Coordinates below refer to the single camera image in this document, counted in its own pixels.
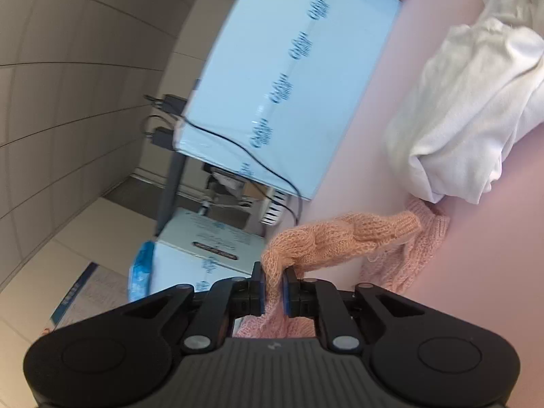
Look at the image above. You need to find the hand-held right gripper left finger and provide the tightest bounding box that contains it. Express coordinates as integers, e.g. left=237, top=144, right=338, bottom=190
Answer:
left=123, top=261, right=267, bottom=354

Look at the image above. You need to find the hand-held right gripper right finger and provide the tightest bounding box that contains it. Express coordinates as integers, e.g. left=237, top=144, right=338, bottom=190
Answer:
left=283, top=267, right=419, bottom=353

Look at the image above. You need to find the pink knit sweater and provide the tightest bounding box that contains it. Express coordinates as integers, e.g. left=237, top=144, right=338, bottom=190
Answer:
left=235, top=198, right=451, bottom=341

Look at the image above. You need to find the large striped white bowl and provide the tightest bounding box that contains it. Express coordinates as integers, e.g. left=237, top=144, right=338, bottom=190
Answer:
left=260, top=190, right=287, bottom=226

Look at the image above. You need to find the wide light blue cardboard box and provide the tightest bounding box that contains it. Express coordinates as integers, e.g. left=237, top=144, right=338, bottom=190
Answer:
left=151, top=207, right=275, bottom=296

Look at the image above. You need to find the blue plastic packet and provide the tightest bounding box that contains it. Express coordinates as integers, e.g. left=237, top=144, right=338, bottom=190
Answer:
left=127, top=241, right=155, bottom=304

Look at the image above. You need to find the grey table leg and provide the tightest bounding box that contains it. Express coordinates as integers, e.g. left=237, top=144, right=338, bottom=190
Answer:
left=155, top=151, right=188, bottom=237

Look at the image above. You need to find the blue edged paper sheet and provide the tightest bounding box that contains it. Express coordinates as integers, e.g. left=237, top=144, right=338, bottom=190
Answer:
left=50, top=262, right=129, bottom=333

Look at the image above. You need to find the black power adapter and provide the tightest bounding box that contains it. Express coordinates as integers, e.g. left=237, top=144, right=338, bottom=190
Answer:
left=163, top=94, right=188, bottom=114
left=153, top=126, right=176, bottom=151

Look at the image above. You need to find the tall light blue cardboard box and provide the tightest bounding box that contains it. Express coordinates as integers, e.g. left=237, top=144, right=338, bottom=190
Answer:
left=173, top=0, right=403, bottom=201

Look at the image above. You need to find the white garment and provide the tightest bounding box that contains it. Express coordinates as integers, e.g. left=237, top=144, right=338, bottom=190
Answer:
left=385, top=0, right=544, bottom=205

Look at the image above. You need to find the black charging cable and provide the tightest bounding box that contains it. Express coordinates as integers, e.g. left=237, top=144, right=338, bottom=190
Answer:
left=181, top=117, right=303, bottom=228

